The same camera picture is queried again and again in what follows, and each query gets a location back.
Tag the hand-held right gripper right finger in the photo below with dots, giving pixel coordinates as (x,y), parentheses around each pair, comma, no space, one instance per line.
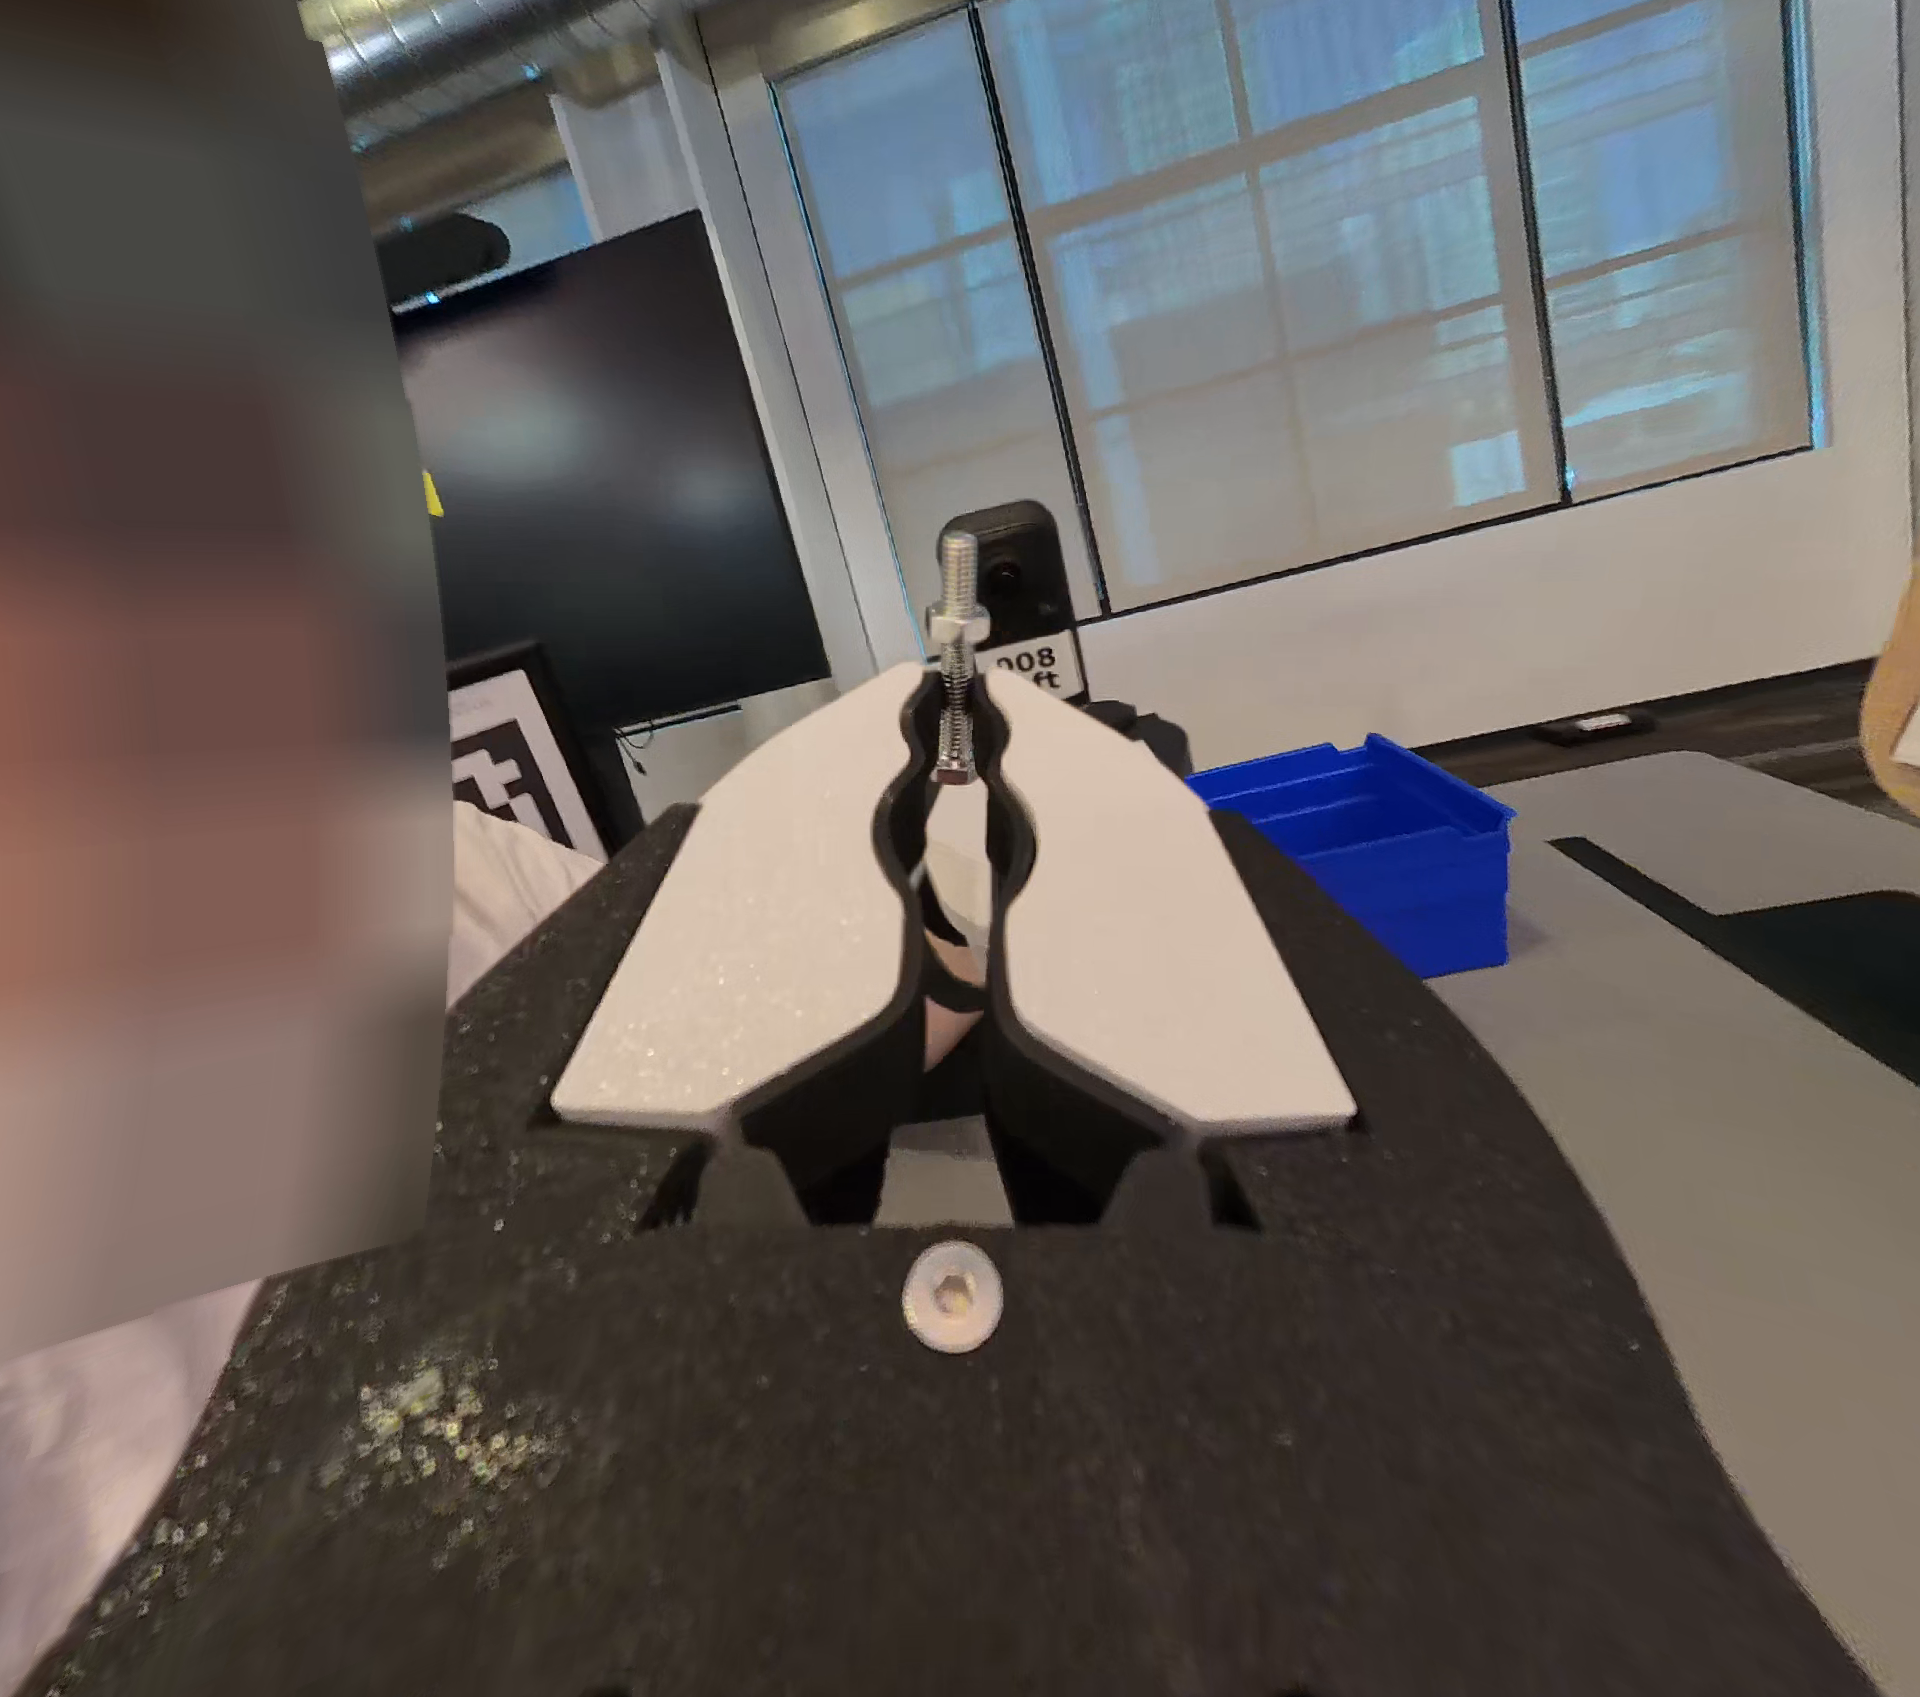
(1171,963)

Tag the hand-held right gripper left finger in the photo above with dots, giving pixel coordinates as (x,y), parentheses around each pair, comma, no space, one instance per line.
(751,948)

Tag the small silver hex nut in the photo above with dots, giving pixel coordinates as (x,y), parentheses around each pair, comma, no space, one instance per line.
(956,630)

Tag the long thin silver bolt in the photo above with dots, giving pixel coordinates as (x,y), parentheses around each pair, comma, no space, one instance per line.
(956,737)

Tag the blue plastic bin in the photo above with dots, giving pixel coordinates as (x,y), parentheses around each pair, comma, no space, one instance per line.
(1380,857)

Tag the black monitor stand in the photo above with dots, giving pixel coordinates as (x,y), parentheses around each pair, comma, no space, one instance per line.
(675,717)

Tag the white sign board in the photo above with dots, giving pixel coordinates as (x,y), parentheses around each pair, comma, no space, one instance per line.
(519,754)

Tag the glass window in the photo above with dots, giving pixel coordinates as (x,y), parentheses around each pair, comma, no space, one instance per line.
(1274,227)

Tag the large black monitor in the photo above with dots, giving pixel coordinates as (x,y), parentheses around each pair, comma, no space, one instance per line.
(600,454)

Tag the small black floor box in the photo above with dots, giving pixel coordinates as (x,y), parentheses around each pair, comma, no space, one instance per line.
(1595,725)

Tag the black video bar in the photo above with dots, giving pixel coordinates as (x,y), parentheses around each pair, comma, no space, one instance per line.
(442,254)

